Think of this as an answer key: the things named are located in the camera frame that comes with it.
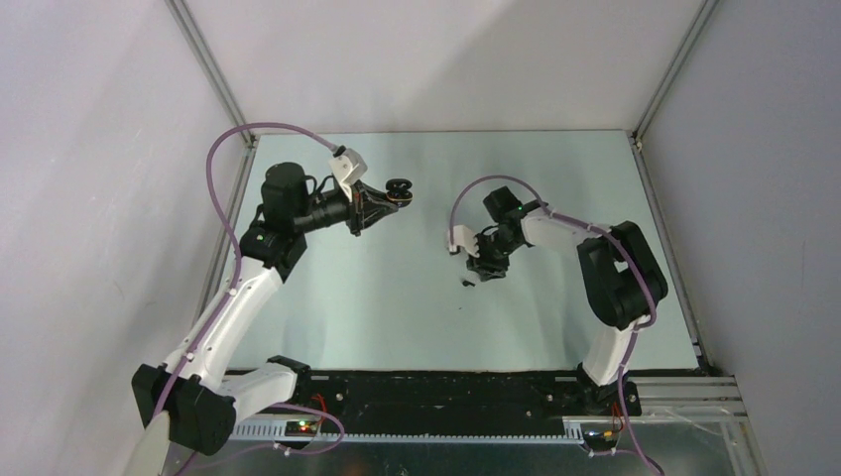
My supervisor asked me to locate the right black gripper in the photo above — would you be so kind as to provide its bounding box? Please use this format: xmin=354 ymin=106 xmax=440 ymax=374
xmin=465 ymin=229 xmax=523 ymax=282

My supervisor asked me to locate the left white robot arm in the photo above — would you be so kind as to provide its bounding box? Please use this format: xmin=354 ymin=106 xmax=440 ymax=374
xmin=132 ymin=154 xmax=413 ymax=455

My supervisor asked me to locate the black earbud charging case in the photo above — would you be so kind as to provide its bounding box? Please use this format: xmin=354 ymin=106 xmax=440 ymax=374
xmin=385 ymin=178 xmax=414 ymax=208

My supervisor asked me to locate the controller board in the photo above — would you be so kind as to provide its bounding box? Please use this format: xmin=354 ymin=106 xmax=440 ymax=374
xmin=582 ymin=430 xmax=618 ymax=452
xmin=284 ymin=420 xmax=319 ymax=438

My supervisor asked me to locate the left controller board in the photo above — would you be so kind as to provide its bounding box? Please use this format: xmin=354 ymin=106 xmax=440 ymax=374
xmin=284 ymin=420 xmax=319 ymax=438

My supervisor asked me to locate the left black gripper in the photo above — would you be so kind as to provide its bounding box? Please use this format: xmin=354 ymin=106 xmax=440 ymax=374
xmin=293 ymin=179 xmax=396 ymax=236

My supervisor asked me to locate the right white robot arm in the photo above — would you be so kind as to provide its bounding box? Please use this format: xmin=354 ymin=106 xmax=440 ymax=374
xmin=447 ymin=186 xmax=668 ymax=415

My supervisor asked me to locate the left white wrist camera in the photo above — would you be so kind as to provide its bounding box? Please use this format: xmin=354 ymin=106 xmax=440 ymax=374
xmin=328 ymin=146 xmax=368 ymax=200

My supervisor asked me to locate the aluminium frame post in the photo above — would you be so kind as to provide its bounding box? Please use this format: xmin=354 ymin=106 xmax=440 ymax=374
xmin=632 ymin=0 xmax=720 ymax=142
xmin=164 ymin=0 xmax=256 ymax=147

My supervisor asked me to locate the right aluminium frame post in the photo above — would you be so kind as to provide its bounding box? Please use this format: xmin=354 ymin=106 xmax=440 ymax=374
xmin=632 ymin=0 xmax=720 ymax=142

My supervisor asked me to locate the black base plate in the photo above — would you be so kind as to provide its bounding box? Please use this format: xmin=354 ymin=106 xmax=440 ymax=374
xmin=291 ymin=370 xmax=642 ymax=435

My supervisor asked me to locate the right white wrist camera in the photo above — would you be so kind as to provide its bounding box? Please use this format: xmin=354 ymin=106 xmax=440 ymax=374
xmin=447 ymin=225 xmax=480 ymax=258

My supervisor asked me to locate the right controller board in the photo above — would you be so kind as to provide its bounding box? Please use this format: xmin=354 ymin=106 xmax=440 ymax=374
xmin=582 ymin=430 xmax=618 ymax=452

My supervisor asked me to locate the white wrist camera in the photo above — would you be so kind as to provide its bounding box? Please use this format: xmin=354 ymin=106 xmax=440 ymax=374
xmin=328 ymin=146 xmax=368 ymax=200
xmin=447 ymin=225 xmax=480 ymax=258

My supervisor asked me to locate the grey slotted cable duct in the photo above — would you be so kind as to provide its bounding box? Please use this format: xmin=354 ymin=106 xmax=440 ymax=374
xmin=229 ymin=418 xmax=584 ymax=445

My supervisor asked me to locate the left aluminium frame post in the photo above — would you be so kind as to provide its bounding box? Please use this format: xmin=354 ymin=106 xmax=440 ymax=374
xmin=164 ymin=0 xmax=256 ymax=147

